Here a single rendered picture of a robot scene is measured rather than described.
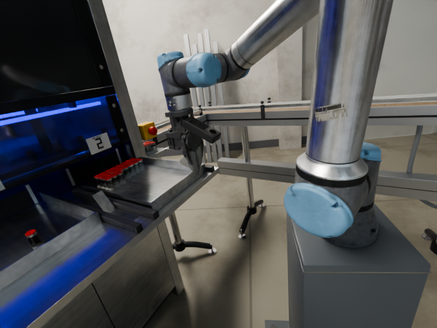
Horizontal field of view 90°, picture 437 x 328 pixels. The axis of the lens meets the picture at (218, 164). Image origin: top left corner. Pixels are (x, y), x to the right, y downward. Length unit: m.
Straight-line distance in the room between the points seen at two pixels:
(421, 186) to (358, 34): 1.27
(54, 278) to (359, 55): 0.64
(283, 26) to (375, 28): 0.24
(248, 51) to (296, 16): 0.13
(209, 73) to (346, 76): 0.30
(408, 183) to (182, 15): 3.08
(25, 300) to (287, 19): 0.73
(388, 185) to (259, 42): 1.18
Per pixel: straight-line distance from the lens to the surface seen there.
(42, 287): 0.58
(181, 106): 0.65
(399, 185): 1.55
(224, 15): 3.43
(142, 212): 0.62
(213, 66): 0.57
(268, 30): 0.57
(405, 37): 3.82
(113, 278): 1.14
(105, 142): 0.96
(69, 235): 0.65
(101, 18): 1.04
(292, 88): 3.26
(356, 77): 0.37
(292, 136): 3.39
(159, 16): 3.62
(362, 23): 0.36
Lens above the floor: 1.21
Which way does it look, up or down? 23 degrees down
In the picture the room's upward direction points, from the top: 9 degrees counter-clockwise
